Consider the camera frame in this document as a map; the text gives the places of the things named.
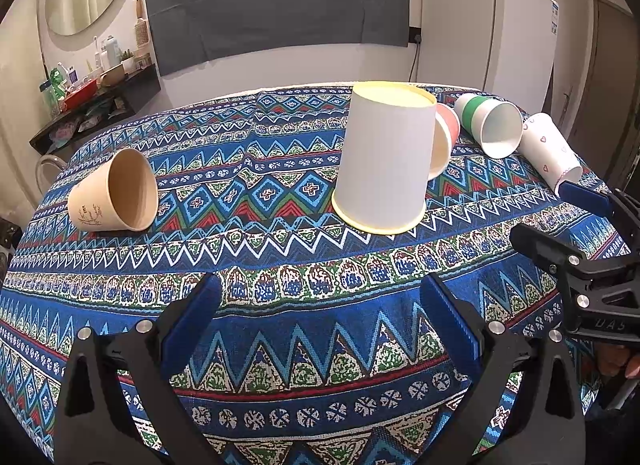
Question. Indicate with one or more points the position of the brown door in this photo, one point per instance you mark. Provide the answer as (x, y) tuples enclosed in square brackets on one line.
[(605, 70)]

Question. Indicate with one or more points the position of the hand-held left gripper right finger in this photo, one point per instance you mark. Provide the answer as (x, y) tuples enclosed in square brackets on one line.
[(450, 325)]

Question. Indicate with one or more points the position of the white refrigerator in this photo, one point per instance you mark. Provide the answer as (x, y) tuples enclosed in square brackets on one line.
[(500, 30)]

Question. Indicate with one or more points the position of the beige paper cup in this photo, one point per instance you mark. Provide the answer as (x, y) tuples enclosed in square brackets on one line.
[(97, 195)]

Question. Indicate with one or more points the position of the person's right hand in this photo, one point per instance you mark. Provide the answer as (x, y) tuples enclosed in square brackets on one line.
[(616, 360)]

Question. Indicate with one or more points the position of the large white yellow-rimmed cup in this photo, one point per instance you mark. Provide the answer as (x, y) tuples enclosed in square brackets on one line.
[(385, 155)]

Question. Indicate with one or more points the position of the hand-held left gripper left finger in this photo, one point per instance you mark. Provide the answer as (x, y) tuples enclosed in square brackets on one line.
[(192, 325)]

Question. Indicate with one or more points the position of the red box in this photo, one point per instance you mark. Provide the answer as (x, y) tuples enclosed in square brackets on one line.
[(80, 95)]

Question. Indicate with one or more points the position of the pink paper cup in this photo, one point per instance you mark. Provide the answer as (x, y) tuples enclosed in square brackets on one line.
[(448, 127)]

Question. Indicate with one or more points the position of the white kettle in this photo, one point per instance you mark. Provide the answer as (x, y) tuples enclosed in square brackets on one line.
[(110, 52)]

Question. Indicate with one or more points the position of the blue patterned tablecloth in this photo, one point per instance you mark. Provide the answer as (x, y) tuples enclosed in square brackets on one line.
[(280, 255)]

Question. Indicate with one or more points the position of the small potted plant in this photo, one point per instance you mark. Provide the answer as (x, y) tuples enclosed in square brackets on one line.
[(128, 62)]

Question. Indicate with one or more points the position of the green packet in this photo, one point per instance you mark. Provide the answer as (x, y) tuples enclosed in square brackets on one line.
[(52, 90)]

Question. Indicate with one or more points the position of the green striped paper cup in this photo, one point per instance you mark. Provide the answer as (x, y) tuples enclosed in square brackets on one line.
[(475, 112)]

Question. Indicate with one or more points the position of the black wall shelf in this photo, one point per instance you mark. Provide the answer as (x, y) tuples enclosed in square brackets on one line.
[(140, 89)]

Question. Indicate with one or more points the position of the dark grey cloth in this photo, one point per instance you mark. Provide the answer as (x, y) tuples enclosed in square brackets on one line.
[(275, 0)]

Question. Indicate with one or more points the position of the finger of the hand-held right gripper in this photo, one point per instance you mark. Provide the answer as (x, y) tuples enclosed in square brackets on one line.
[(542, 244), (585, 199)]

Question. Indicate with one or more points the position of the white heart-print paper cup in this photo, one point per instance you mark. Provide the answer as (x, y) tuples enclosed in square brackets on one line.
[(547, 145)]

